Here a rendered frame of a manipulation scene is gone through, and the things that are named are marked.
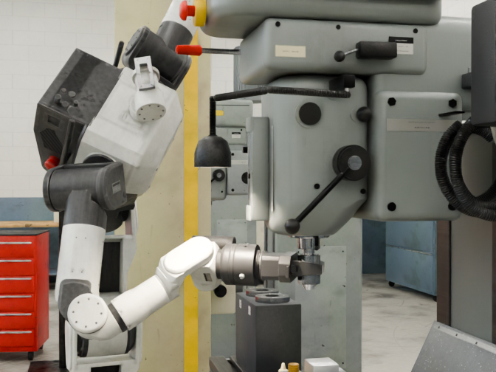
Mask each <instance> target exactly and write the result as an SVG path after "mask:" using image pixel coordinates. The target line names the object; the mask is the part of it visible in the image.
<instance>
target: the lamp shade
mask: <svg viewBox="0 0 496 372"><path fill-rule="evenodd" d="M194 167H195V168H231V151H230V147H229V144H228V141H226V140H225V139H224V138H222V137H219V136H218V135H208V136H206V137H203V138H202V139H200V140H199V141H198V143H197V146H196V149H195V152H194Z"/></svg>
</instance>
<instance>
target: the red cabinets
mask: <svg viewBox="0 0 496 372"><path fill-rule="evenodd" d="M48 339H49V230H0V352H28V360H33V357H34V351H37V350H38V349H43V346H44V343H45V342H46V341H47V340H48Z"/></svg>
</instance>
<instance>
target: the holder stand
mask: <svg viewBox="0 0 496 372"><path fill-rule="evenodd" d="M236 360H237V361H238V362H239V363H240V364H241V365H242V366H243V367H244V368H245V369H246V370H247V372H278V370H280V369H281V365H282V363H285V366H286V369H287V370H288V364H289V363H292V362H295V363H298V364H299V370H300V371H301V304H300V303H298V302H296V301H295V300H293V299H291V298H290V296H289V295H287V294H281V293H280V292H279V290H278V289H273V288H251V289H246V292H237V293H236Z"/></svg>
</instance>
